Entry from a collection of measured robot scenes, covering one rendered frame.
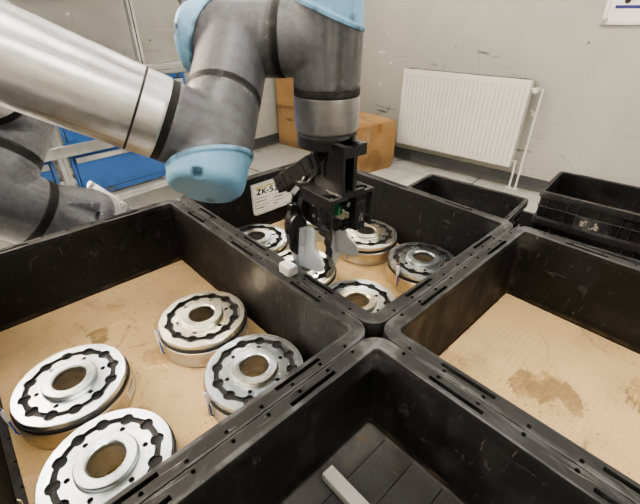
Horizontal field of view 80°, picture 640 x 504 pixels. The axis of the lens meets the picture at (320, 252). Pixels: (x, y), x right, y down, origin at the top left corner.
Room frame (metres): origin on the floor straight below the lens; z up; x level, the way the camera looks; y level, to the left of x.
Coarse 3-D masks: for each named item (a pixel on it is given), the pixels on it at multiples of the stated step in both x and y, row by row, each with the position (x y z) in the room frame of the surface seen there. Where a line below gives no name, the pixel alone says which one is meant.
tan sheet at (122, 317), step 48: (144, 288) 0.45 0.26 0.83; (192, 288) 0.45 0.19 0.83; (0, 336) 0.35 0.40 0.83; (48, 336) 0.35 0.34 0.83; (96, 336) 0.35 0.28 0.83; (144, 336) 0.35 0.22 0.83; (0, 384) 0.28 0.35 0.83; (144, 384) 0.28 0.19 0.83; (192, 384) 0.28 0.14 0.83; (192, 432) 0.22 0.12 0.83
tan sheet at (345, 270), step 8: (272, 224) 0.65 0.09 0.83; (280, 224) 0.65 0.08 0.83; (320, 248) 0.56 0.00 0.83; (336, 264) 0.51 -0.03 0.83; (344, 264) 0.51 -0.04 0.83; (352, 264) 0.51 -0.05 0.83; (384, 264) 0.51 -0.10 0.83; (344, 272) 0.49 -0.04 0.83; (352, 272) 0.49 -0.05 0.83; (360, 272) 0.49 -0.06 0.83; (368, 272) 0.49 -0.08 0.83; (376, 272) 0.49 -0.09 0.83; (384, 272) 0.49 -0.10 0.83; (336, 280) 0.47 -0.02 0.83; (368, 280) 0.47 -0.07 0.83; (376, 280) 0.47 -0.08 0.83; (384, 280) 0.47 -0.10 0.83; (392, 288) 0.45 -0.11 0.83
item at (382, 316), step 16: (256, 176) 0.64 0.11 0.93; (368, 176) 0.64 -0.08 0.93; (416, 192) 0.57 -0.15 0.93; (192, 208) 0.51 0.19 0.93; (464, 208) 0.51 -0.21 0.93; (224, 224) 0.46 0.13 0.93; (496, 224) 0.47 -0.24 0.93; (240, 240) 0.42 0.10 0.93; (480, 240) 0.41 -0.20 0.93; (496, 240) 0.42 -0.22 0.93; (272, 256) 0.38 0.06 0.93; (464, 256) 0.38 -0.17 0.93; (304, 272) 0.35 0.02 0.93; (448, 272) 0.35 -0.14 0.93; (320, 288) 0.32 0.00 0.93; (416, 288) 0.32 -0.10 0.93; (336, 304) 0.29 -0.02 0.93; (352, 304) 0.29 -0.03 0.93; (400, 304) 0.29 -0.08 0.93; (368, 320) 0.27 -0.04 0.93; (384, 320) 0.27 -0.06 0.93; (368, 336) 0.26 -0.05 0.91
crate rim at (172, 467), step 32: (96, 224) 0.46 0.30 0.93; (0, 256) 0.38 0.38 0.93; (256, 256) 0.38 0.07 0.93; (288, 288) 0.32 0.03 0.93; (352, 320) 0.27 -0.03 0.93; (320, 352) 0.23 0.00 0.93; (288, 384) 0.20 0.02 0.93; (256, 416) 0.17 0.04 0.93; (192, 448) 0.14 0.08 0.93; (160, 480) 0.12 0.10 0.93
